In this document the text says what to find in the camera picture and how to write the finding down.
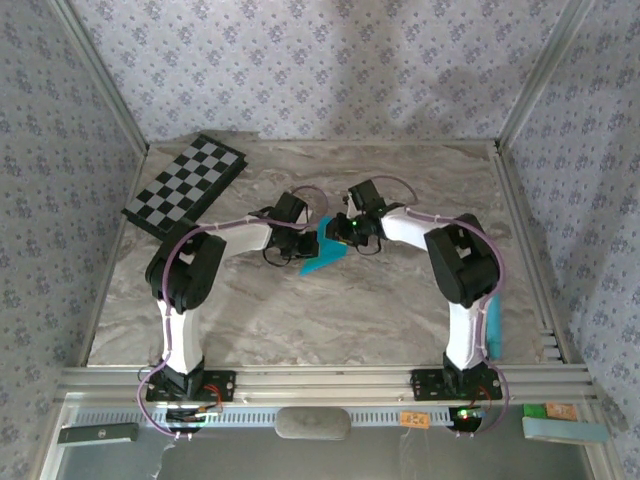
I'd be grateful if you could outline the black and grey chessboard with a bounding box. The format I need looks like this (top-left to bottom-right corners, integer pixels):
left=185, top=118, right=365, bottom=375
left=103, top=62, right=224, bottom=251
left=121, top=132, right=250, bottom=240

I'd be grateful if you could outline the teal paper stack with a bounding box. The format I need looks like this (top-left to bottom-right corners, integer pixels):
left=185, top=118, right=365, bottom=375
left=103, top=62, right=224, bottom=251
left=487, top=292, right=503, bottom=361

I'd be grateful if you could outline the grey oval pad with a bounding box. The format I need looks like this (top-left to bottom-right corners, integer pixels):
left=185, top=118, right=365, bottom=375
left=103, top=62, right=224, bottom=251
left=274, top=406, right=353, bottom=442

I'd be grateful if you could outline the orange label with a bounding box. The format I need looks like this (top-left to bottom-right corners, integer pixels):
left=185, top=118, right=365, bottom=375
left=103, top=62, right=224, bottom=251
left=400, top=410, right=431, bottom=430

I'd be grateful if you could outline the black flat bar device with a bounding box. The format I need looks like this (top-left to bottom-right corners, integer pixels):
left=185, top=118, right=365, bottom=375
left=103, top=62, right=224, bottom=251
left=56, top=422, right=140, bottom=446

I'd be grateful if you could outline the orange card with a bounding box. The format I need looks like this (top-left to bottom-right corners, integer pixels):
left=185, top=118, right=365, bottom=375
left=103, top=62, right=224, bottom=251
left=545, top=402, right=578, bottom=421

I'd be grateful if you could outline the blue-grey flat box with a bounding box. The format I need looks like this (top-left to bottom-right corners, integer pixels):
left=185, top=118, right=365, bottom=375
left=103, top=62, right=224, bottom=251
left=521, top=416, right=611, bottom=445

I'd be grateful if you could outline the thin black cable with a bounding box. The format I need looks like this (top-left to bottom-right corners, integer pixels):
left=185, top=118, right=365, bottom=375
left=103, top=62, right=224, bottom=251
left=352, top=234, right=384, bottom=257
left=262, top=247, right=296, bottom=269

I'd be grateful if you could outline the aluminium frame rail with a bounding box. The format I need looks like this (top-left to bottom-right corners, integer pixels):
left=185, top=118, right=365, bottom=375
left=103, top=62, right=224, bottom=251
left=55, top=364, right=599, bottom=402

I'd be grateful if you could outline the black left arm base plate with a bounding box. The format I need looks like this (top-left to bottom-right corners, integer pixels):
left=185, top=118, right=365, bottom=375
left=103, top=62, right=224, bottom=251
left=144, top=368, right=237, bottom=403

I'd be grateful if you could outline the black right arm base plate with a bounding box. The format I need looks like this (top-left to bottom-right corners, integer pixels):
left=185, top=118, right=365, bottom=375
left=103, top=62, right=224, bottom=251
left=410, top=367, right=504, bottom=402

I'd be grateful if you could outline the aluminium side rail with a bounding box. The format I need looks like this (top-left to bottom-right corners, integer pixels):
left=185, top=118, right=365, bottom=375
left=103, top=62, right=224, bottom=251
left=492, top=144, right=569, bottom=364

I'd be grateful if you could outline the slotted grey cable duct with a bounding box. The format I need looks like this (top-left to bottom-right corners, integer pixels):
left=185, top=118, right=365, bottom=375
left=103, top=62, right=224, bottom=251
left=69, top=405, right=526, bottom=427

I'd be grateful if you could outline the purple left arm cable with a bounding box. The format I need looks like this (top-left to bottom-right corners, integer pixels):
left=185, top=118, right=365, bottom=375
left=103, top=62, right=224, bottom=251
left=135, top=184, right=330, bottom=442

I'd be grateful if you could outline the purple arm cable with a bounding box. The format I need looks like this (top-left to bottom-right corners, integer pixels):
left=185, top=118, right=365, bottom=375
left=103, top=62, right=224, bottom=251
left=135, top=184, right=330, bottom=442
left=372, top=174, right=511, bottom=441

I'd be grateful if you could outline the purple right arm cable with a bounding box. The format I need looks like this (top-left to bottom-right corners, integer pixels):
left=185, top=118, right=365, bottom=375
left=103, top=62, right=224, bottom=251
left=372, top=174, right=511, bottom=441

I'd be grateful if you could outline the aluminium frame post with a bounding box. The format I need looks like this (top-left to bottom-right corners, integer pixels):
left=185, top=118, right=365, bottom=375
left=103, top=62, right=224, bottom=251
left=49, top=0, right=150, bottom=154
left=494, top=0, right=596, bottom=151

